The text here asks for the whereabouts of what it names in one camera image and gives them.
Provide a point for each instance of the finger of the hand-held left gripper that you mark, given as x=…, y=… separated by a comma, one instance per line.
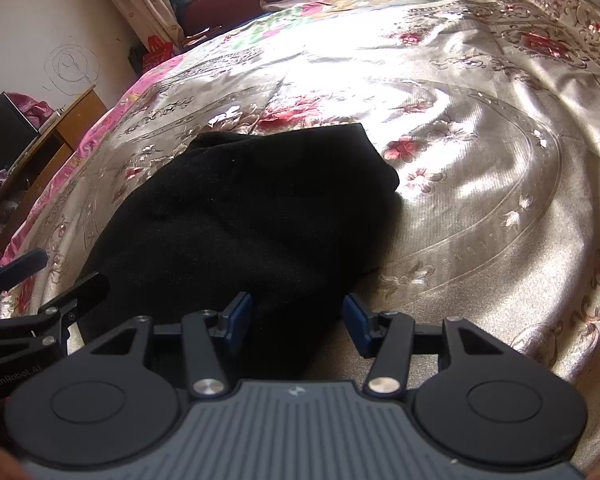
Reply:
x=22, y=266
x=87, y=291

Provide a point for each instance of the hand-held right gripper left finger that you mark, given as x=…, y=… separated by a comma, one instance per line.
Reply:
x=241, y=320

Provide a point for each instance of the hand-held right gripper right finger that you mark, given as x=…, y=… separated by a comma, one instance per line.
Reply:
x=356, y=322

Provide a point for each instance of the black pants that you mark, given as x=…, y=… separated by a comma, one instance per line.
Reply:
x=240, y=220

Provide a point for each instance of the black monitor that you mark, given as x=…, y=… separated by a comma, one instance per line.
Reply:
x=0, y=130

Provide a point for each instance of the wooden desk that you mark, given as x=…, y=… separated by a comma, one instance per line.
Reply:
x=67, y=120

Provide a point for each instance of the pink cloth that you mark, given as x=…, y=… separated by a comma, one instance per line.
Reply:
x=30, y=107

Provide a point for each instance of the floral satin bedspread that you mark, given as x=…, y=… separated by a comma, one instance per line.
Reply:
x=455, y=170

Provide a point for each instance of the red bag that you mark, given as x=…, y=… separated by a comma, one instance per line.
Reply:
x=157, y=55

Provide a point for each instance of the beige curtain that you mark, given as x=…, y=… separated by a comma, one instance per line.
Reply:
x=140, y=0

